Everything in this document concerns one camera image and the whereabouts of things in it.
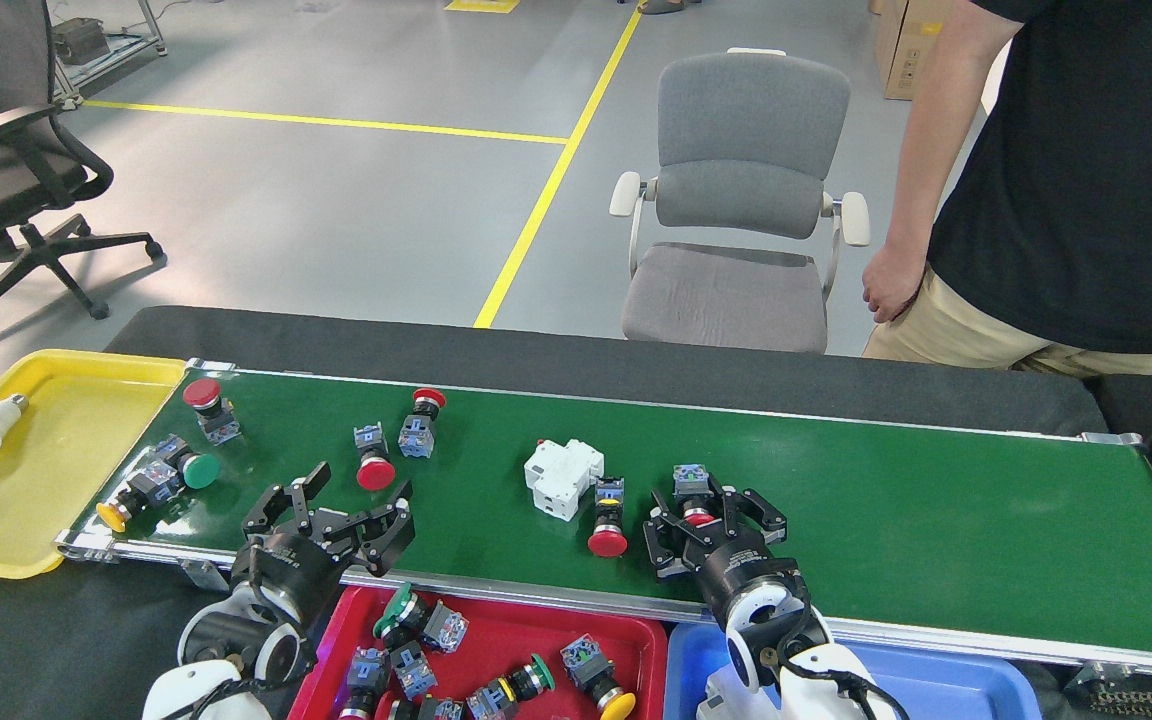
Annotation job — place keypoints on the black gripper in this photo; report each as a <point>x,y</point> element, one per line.
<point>746,575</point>
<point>286,565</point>

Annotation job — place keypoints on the white circuit breaker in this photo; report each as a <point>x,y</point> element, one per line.
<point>561,480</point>

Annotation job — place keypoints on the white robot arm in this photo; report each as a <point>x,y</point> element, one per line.
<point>776,640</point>
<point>226,660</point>

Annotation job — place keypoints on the person's right forearm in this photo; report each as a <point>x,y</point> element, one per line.
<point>936,150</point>

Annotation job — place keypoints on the red plastic tray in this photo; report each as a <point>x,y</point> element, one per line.
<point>516,630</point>

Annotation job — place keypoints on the blue plastic tray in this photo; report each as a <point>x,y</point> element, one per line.
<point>936,690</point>

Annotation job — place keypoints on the yellow plastic tray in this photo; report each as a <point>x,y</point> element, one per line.
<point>46,450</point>

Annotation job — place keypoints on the person's right hand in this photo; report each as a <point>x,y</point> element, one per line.
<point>891,285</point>

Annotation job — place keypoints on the grey office chair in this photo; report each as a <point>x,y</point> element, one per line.
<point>751,110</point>

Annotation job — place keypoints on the black office chair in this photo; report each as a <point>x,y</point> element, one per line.
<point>6,170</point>

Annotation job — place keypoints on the person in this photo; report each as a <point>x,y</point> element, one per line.
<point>1086,170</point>

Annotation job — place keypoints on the cardboard box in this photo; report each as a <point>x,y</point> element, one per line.
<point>921,50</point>

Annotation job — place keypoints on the metal rack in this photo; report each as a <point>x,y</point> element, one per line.
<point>141,30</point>

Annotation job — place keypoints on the dark equipment box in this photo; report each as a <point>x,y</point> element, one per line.
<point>84,40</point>

